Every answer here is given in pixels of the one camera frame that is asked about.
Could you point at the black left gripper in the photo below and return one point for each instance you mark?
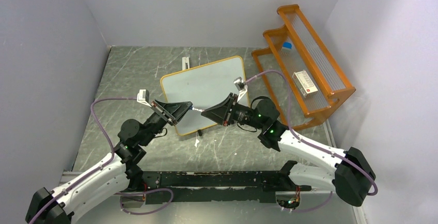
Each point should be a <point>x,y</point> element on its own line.
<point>173,111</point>

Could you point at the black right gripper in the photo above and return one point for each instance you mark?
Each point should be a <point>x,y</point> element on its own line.
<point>221,112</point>

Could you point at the yellow-framed whiteboard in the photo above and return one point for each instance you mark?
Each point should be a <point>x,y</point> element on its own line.
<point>205,85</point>

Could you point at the white blue whiteboard marker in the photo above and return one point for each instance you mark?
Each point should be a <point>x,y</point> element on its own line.
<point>197,109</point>

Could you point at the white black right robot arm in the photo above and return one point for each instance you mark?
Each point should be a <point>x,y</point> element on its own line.
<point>346,172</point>

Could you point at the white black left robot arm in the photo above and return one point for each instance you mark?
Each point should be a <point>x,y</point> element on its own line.
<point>114,173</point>

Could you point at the white whiteboard eraser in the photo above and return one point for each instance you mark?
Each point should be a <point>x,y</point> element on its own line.
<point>185,63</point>

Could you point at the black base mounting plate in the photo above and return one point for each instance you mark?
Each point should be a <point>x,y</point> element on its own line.
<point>260,186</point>

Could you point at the white red box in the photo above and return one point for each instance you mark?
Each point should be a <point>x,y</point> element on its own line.
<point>304,83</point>

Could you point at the blue-capped item on shelf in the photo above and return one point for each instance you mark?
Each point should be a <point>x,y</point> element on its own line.
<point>287,46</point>

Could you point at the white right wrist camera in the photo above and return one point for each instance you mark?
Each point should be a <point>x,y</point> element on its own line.
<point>242,87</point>

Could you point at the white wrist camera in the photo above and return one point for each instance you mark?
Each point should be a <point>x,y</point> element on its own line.
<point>143,97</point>
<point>242,87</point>

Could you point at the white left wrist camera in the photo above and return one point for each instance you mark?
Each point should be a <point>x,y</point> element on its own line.
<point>143,97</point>

